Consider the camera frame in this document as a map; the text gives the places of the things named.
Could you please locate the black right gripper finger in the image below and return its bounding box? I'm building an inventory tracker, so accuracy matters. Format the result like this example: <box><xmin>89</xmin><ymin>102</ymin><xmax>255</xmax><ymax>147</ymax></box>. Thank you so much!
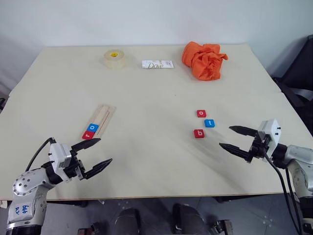
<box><xmin>219</xmin><ymin>142</ymin><xmax>251</xmax><ymax>161</ymax></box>
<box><xmin>228</xmin><ymin>125</ymin><xmax>259</xmax><ymax>138</ymax></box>

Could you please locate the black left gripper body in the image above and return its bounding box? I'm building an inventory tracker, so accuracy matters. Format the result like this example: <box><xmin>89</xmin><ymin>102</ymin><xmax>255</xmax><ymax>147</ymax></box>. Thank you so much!
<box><xmin>64</xmin><ymin>149</ymin><xmax>86</xmax><ymax>182</ymax></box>

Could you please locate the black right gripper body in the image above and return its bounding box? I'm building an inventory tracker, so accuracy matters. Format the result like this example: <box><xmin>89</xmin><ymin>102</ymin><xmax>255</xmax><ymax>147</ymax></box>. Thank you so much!
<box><xmin>246</xmin><ymin>133</ymin><xmax>271</xmax><ymax>164</ymax></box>

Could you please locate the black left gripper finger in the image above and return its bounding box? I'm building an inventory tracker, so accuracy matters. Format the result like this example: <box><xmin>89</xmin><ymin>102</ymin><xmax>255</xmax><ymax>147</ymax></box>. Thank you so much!
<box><xmin>84</xmin><ymin>158</ymin><xmax>113</xmax><ymax>179</ymax></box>
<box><xmin>71</xmin><ymin>138</ymin><xmax>101</xmax><ymax>154</ymax></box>

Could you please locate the wooden letter tile rack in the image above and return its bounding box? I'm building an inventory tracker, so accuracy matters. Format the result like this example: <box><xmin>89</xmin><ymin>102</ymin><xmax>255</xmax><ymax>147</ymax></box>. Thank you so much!
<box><xmin>80</xmin><ymin>104</ymin><xmax>116</xmax><ymax>140</ymax></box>

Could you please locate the dark rounded shape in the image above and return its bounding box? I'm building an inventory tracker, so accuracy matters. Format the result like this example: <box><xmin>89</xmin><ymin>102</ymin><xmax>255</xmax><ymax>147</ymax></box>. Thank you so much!
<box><xmin>113</xmin><ymin>208</ymin><xmax>141</xmax><ymax>235</ymax></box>
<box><xmin>172</xmin><ymin>203</ymin><xmax>213</xmax><ymax>235</ymax></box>

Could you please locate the black caster wheel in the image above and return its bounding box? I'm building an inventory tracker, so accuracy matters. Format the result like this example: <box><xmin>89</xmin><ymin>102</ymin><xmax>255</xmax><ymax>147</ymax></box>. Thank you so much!
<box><xmin>212</xmin><ymin>219</ymin><xmax>233</xmax><ymax>235</ymax></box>
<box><xmin>78</xmin><ymin>221</ymin><xmax>106</xmax><ymax>235</ymax></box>

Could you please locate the crumpled orange cloth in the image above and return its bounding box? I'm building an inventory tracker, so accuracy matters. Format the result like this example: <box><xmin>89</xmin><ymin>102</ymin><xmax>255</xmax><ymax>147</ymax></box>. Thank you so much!
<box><xmin>181</xmin><ymin>41</ymin><xmax>229</xmax><ymax>82</ymax></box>

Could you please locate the black office chair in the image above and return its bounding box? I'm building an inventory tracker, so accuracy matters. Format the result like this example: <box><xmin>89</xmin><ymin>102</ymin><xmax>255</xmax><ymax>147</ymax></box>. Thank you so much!
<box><xmin>272</xmin><ymin>34</ymin><xmax>313</xmax><ymax>113</ymax></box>

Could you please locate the clear tape roll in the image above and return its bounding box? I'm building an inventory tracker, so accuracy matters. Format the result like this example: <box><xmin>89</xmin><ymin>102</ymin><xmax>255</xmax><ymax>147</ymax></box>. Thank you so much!
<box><xmin>102</xmin><ymin>49</ymin><xmax>127</xmax><ymax>70</ymax></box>

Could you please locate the white Dove soap box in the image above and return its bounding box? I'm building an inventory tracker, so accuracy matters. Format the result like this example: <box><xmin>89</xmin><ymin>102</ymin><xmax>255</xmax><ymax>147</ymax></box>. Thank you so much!
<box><xmin>141</xmin><ymin>59</ymin><xmax>175</xmax><ymax>70</ymax></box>

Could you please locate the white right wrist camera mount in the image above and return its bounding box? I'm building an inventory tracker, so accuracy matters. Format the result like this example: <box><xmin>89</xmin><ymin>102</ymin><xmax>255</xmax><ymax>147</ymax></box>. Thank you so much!
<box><xmin>258</xmin><ymin>119</ymin><xmax>281</xmax><ymax>157</ymax></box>

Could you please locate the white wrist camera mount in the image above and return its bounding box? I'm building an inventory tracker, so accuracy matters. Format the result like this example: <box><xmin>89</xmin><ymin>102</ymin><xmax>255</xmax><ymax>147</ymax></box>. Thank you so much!
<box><xmin>48</xmin><ymin>143</ymin><xmax>73</xmax><ymax>183</ymax></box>
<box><xmin>258</xmin><ymin>119</ymin><xmax>281</xmax><ymax>157</ymax></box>

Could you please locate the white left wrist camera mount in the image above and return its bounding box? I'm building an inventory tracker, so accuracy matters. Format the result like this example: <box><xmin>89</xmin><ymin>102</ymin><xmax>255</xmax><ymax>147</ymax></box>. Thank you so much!
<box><xmin>48</xmin><ymin>143</ymin><xmax>73</xmax><ymax>183</ymax></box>

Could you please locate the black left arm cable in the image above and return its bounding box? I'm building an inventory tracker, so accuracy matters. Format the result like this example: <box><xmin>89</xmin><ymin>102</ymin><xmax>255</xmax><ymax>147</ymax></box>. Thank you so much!
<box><xmin>25</xmin><ymin>138</ymin><xmax>55</xmax><ymax>172</ymax></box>

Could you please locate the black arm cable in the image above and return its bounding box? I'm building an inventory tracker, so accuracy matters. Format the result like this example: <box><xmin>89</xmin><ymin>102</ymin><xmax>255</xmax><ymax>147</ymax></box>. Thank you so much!
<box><xmin>25</xmin><ymin>138</ymin><xmax>55</xmax><ymax>172</ymax></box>
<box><xmin>264</xmin><ymin>155</ymin><xmax>305</xmax><ymax>235</ymax></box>
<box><xmin>285</xmin><ymin>168</ymin><xmax>300</xmax><ymax>211</ymax></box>

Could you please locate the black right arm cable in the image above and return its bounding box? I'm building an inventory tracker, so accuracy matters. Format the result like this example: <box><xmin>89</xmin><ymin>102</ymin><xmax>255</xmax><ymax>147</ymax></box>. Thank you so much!
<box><xmin>264</xmin><ymin>155</ymin><xmax>305</xmax><ymax>235</ymax></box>
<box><xmin>285</xmin><ymin>168</ymin><xmax>300</xmax><ymax>211</ymax></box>

